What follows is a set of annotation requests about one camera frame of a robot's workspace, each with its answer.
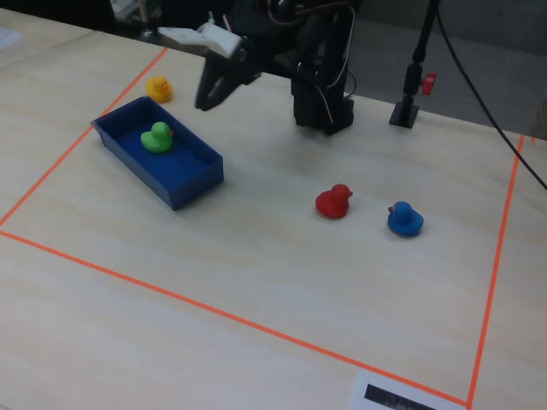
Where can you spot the white paper label black bar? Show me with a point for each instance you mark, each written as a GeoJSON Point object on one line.
{"type": "Point", "coordinates": [360, 386]}

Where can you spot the grey furniture leg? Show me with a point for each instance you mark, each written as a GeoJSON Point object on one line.
{"type": "Point", "coordinates": [147, 30]}

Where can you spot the red clamp knob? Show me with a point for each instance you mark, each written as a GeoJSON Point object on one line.
{"type": "Point", "coordinates": [429, 83]}

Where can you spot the blue plastic box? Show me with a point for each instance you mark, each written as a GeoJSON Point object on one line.
{"type": "Point", "coordinates": [188, 175]}

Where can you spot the brown clothed person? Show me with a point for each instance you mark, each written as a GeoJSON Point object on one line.
{"type": "Point", "coordinates": [539, 121]}

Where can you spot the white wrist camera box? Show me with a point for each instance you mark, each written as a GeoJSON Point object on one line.
{"type": "Point", "coordinates": [201, 38]}

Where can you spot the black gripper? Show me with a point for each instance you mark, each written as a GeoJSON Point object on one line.
{"type": "Point", "coordinates": [220, 76]}

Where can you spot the red rubber duck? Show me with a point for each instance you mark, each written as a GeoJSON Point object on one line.
{"type": "Point", "coordinates": [333, 203]}

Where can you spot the green rubber duck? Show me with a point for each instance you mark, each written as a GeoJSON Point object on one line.
{"type": "Point", "coordinates": [157, 138]}

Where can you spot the orange tape strip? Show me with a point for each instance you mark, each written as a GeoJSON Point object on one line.
{"type": "Point", "coordinates": [85, 136]}
{"type": "Point", "coordinates": [231, 317]}
{"type": "Point", "coordinates": [498, 260]}

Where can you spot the black camera stand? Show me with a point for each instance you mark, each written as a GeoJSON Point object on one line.
{"type": "Point", "coordinates": [404, 115]}

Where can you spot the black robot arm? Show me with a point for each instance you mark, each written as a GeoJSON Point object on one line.
{"type": "Point", "coordinates": [320, 85]}

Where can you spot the blue rubber duck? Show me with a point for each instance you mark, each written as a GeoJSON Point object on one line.
{"type": "Point", "coordinates": [404, 221]}

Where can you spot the yellow rubber duck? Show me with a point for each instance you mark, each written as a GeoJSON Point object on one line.
{"type": "Point", "coordinates": [159, 89]}

